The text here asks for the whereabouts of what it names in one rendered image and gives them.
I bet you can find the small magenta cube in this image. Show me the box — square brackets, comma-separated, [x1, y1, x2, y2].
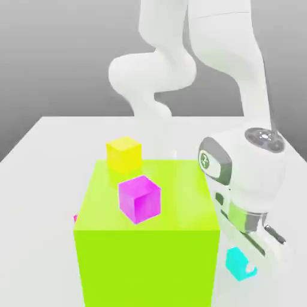
[118, 174, 162, 225]

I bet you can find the large lime green box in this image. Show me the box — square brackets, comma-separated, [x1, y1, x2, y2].
[73, 159, 221, 307]

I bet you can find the small yellow cube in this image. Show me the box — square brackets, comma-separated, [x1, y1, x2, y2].
[106, 136, 143, 175]

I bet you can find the small cyan cube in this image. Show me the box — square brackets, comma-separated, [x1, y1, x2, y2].
[225, 246, 258, 282]

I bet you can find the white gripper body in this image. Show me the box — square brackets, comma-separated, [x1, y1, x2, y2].
[215, 207, 290, 268]

